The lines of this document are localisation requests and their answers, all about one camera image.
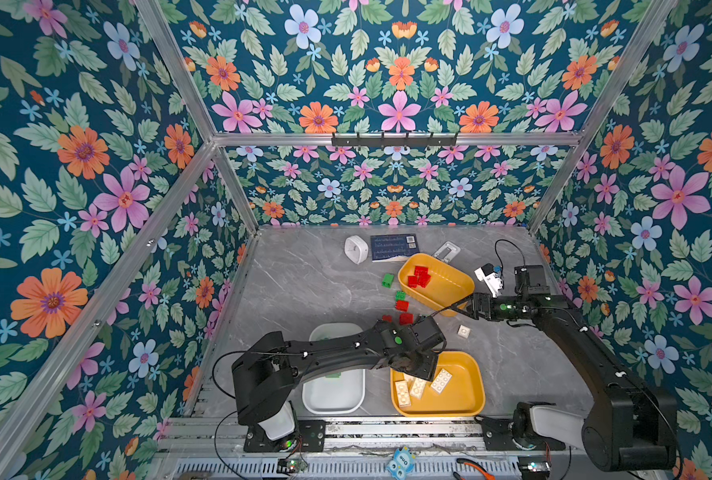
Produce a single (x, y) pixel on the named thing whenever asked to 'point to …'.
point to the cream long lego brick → (403, 393)
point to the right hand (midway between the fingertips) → (462, 306)
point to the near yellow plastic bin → (464, 395)
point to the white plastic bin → (336, 394)
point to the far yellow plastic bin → (434, 283)
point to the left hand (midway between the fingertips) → (434, 370)
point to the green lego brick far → (388, 280)
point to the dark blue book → (393, 247)
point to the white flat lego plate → (463, 331)
